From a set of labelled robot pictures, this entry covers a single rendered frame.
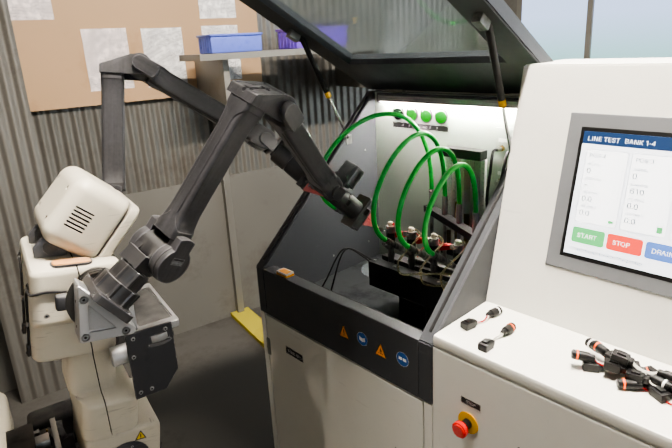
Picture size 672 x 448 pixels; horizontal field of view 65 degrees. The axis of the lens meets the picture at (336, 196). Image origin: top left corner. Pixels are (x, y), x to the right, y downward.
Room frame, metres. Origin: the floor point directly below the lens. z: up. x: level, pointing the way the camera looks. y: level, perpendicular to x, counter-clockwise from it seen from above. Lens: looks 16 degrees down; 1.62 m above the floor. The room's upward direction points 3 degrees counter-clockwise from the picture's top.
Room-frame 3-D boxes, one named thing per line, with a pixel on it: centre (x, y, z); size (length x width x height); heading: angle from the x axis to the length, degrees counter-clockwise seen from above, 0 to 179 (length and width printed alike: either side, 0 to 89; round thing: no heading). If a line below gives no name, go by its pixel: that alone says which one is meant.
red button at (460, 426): (0.98, -0.25, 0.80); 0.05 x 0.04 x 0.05; 42
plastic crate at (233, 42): (2.79, 0.49, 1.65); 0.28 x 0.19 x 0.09; 123
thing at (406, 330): (1.34, 0.02, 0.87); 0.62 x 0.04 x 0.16; 42
